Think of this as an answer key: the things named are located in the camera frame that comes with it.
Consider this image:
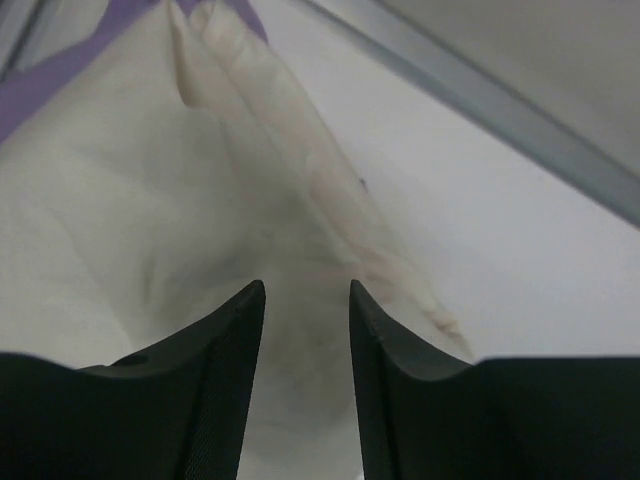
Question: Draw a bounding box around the folded purple t shirt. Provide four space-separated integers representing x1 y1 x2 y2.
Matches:
0 0 271 144

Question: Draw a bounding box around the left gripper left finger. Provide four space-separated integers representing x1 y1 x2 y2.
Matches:
1 281 265 479

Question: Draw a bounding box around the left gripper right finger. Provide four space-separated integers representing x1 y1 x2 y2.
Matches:
349 282 639 479

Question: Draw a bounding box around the aluminium table edge rail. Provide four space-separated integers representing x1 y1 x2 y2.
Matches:
301 1 639 225

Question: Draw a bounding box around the white t shirt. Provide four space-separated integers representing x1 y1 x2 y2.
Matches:
1 1 471 479

